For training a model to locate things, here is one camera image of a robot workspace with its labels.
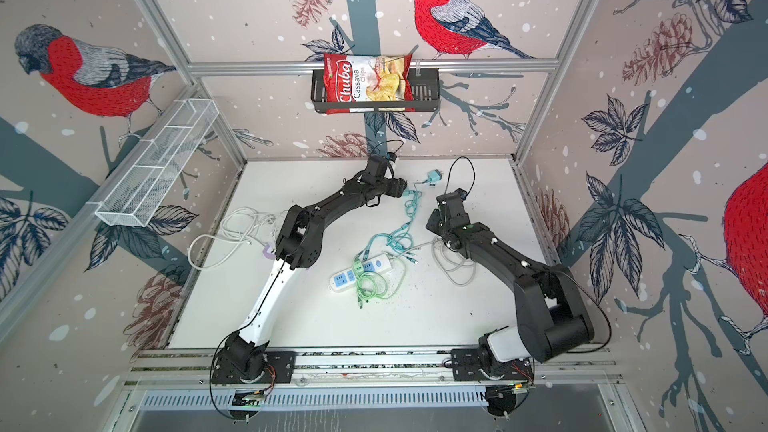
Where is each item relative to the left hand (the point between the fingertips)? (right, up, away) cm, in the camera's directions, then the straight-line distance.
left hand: (400, 180), depth 106 cm
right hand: (+9, -13, -15) cm, 22 cm away
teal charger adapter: (+14, +2, +8) cm, 16 cm away
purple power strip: (-42, -23, -14) cm, 50 cm away
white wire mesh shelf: (-67, -1, -32) cm, 74 cm away
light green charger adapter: (-12, -25, -22) cm, 36 cm away
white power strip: (-8, -27, -18) cm, 33 cm away
